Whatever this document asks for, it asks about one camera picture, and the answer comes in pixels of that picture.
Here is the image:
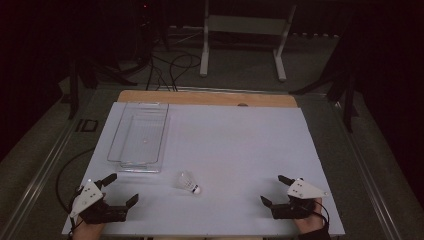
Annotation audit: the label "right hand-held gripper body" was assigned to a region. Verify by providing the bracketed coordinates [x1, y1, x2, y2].
[270, 177, 329, 220]

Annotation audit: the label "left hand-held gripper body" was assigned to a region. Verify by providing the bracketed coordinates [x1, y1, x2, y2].
[68, 179, 130, 225]

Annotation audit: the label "clear plastic container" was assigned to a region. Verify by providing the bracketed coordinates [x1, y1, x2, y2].
[106, 102, 171, 174]

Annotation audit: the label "white shuttlecock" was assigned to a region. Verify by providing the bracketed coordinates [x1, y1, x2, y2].
[175, 171, 202, 196]

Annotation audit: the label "person's right hand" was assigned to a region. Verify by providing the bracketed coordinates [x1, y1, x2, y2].
[293, 197, 325, 235]

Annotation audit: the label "person's left hand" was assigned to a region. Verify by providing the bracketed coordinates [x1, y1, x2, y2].
[72, 215, 106, 240]

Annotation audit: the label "white table cover sheet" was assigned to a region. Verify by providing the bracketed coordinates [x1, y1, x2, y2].
[61, 101, 346, 238]

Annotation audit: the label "black tripod stand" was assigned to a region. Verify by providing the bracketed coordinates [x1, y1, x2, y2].
[59, 58, 138, 120]
[289, 63, 360, 134]

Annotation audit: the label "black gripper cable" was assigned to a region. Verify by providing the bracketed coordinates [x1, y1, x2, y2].
[311, 208, 331, 232]

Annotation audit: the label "metal floor rail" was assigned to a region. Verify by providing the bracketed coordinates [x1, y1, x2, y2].
[328, 96, 401, 240]
[0, 87, 101, 240]

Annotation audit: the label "small black square frame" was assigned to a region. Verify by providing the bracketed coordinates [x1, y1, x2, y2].
[75, 118, 100, 133]

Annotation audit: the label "black floor cables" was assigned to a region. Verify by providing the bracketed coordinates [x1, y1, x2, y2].
[145, 53, 202, 93]

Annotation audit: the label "white metal stand frame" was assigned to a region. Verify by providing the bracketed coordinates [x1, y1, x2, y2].
[199, 0, 298, 83]

